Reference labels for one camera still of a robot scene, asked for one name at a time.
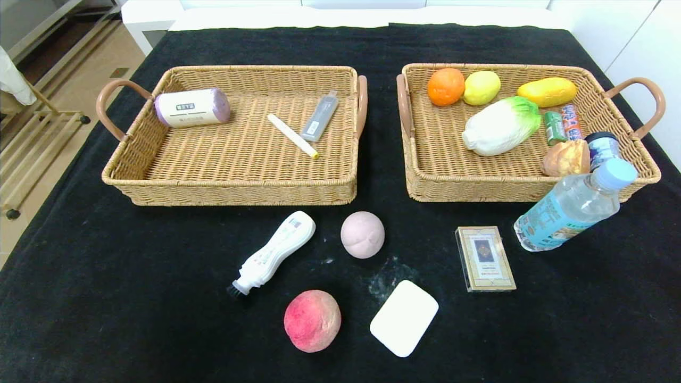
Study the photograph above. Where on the purple white bag roll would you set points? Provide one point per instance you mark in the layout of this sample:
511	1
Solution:
191	108

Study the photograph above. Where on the white fabric item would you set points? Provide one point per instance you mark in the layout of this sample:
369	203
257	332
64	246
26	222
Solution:
13	80

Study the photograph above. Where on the brown toy bread bun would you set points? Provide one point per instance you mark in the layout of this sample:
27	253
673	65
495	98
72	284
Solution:
565	158

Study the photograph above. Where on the orange toy fruit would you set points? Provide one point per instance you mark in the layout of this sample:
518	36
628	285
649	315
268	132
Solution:
446	86

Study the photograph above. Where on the yellow toy lemon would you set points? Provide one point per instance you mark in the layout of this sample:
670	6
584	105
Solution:
482	88

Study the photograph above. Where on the green gum pack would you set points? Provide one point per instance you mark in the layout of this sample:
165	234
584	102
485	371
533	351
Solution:
554	128

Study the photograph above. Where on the wooden wheeled rack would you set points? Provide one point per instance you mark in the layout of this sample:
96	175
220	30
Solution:
32	138

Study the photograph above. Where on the playing card box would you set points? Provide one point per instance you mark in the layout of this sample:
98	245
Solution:
485	259

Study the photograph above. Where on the white soap bar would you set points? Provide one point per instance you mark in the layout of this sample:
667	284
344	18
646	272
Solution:
404	318

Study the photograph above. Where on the orange candy pack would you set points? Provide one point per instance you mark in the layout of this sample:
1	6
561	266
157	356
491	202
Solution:
572	122

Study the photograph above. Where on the grey blade case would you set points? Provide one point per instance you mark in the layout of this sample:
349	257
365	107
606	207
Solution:
319	117

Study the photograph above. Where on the white table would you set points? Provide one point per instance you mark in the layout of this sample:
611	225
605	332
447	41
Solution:
149	16

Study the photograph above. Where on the red toy peach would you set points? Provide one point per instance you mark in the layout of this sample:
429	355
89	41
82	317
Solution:
312	321

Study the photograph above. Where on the dark blue jar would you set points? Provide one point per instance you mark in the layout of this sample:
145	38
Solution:
601	146

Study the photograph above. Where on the toy napa cabbage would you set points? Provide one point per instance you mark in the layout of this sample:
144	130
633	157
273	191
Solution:
497	127

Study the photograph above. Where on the white pen with yellow tip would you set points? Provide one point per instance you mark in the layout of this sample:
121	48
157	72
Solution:
291	135

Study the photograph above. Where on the clear water bottle blue cap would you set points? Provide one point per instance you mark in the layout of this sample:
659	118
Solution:
564	213

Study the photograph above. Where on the pale pink peach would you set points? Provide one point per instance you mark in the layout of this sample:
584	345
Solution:
363	235

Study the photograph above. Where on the yellow toy mango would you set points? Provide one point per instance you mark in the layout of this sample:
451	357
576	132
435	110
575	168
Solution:
548	92

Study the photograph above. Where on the white brush bottle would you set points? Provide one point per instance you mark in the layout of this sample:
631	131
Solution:
276	247

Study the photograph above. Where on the grey metal shelf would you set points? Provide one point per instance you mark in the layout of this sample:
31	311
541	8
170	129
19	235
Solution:
32	32

